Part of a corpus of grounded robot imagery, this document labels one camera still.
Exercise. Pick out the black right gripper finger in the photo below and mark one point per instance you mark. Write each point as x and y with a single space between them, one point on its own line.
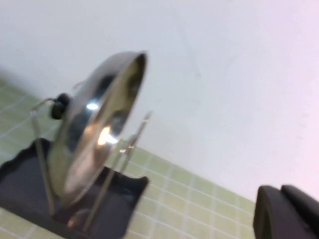
286 214

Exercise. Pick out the green checked table cloth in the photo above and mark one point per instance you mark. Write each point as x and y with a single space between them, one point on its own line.
187 211

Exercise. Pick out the steel pot lid black knob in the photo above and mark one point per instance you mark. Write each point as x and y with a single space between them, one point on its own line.
99 139

